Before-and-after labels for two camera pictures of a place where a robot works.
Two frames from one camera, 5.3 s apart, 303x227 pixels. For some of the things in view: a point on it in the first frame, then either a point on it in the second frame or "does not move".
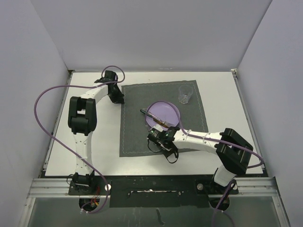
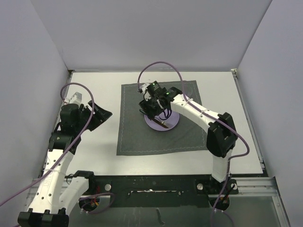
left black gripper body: (116, 95) -> (84, 113)
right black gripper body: (163, 150) -> (151, 107)
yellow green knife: (155, 118) does not move
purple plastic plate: (164, 110) does not move
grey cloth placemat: (134, 132) does not move
